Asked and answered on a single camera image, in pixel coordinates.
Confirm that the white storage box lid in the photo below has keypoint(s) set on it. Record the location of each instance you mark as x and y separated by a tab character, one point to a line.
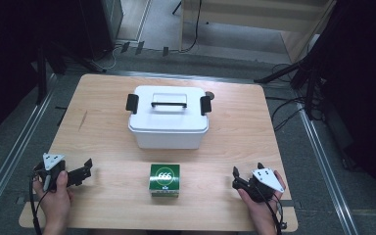
176	122

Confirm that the light wooden furniture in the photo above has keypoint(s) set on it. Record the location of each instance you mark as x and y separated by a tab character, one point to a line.
258	16

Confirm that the black box latch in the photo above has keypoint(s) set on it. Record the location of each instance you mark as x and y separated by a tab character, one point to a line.
132	103
205	105

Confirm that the green printed box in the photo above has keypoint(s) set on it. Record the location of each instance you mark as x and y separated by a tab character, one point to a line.
164	178

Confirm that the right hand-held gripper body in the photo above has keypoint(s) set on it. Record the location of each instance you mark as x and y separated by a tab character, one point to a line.
267	179

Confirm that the white plastic storage box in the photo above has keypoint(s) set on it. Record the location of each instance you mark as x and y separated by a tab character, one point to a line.
166	141

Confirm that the metal floor rail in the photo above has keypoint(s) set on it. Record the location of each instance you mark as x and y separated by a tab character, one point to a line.
16	150
326	169

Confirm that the person's left hand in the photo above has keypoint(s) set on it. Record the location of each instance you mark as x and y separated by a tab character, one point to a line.
57	202

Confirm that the black tripod stand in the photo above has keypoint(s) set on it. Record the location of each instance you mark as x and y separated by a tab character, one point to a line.
306	75

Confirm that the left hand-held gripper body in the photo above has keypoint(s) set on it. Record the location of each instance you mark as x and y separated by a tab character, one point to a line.
49	160

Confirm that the black metal stand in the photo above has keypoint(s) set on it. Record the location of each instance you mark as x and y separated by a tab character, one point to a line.
62	55

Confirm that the black cabinet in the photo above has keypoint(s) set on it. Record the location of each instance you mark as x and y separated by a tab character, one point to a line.
101	26

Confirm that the person's right hand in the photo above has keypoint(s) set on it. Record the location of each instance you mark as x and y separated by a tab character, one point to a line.
261	212

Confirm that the round dark disc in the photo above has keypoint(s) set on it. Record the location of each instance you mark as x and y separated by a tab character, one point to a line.
210	94

